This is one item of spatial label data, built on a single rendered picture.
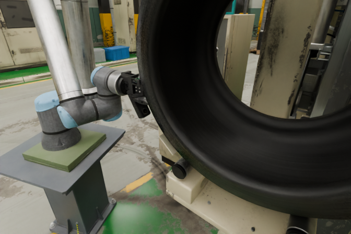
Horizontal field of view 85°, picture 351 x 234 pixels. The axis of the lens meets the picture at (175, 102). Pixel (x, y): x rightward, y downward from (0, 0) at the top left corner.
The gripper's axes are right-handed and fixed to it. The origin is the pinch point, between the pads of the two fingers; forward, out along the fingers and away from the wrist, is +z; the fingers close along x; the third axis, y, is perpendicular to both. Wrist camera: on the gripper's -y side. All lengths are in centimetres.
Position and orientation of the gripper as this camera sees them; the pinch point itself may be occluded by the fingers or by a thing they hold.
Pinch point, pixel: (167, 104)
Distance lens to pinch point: 61.3
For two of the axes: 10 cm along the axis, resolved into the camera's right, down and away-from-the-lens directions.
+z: 8.0, 2.6, -5.5
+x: 6.0, -3.4, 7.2
